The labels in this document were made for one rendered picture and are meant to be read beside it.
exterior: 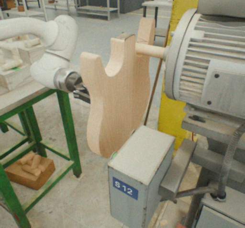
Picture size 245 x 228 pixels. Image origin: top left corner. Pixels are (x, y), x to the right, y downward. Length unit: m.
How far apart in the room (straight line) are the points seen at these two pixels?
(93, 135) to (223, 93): 0.35
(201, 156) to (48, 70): 0.61
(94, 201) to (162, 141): 1.28
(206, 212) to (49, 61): 0.72
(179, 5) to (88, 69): 1.13
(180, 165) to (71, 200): 1.29
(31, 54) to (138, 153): 0.93
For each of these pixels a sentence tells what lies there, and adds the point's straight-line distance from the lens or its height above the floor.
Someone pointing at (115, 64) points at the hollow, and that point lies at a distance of 0.57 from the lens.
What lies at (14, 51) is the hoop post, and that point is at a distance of 1.24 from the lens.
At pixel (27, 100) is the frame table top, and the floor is 0.90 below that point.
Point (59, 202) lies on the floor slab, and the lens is 1.77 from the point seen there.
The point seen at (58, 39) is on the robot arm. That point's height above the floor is 1.25.
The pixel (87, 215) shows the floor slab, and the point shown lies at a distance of 1.67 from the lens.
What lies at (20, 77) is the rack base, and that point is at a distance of 1.24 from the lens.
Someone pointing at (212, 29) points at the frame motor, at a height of 1.35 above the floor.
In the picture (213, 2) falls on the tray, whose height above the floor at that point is 1.40.
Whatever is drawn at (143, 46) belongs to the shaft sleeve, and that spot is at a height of 1.26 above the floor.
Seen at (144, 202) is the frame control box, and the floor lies 1.06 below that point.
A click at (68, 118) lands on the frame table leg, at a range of 1.41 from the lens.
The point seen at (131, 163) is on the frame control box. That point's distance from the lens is 0.44.
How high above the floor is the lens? 1.46
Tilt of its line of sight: 33 degrees down
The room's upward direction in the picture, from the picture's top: straight up
